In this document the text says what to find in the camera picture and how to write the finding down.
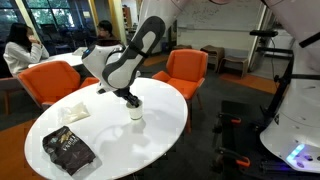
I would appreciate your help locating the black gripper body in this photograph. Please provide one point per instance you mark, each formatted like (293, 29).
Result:
(128, 96)

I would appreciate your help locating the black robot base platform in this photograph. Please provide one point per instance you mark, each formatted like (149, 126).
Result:
(244, 139)

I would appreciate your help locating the white plastic cup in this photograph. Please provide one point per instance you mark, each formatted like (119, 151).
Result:
(135, 112)

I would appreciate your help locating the round white table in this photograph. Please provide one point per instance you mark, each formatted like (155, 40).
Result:
(122, 145)

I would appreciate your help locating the person in dark jacket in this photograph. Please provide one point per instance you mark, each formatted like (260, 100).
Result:
(105, 34)

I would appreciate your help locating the pink tissue box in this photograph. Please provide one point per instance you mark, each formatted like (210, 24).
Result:
(67, 115)

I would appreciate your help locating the orange chair left of table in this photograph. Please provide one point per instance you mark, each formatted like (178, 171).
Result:
(186, 70)

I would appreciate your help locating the orange chair of table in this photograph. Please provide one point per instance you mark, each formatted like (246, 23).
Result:
(186, 70)
(49, 82)

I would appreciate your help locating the orange chair right of table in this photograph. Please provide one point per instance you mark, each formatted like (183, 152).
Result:
(49, 82)

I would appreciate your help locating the black snack bag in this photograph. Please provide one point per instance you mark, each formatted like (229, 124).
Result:
(67, 150)

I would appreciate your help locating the orange black clamp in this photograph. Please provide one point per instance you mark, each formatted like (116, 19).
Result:
(228, 119)
(236, 157)

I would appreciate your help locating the white whiteboard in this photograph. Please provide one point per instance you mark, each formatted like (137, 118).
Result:
(240, 15)

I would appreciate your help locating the person in white sweater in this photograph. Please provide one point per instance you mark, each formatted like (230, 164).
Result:
(22, 49)

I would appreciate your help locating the wooden stool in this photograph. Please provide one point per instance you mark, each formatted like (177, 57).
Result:
(236, 63)

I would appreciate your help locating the black camera on mount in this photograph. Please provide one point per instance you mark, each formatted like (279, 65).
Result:
(263, 33)

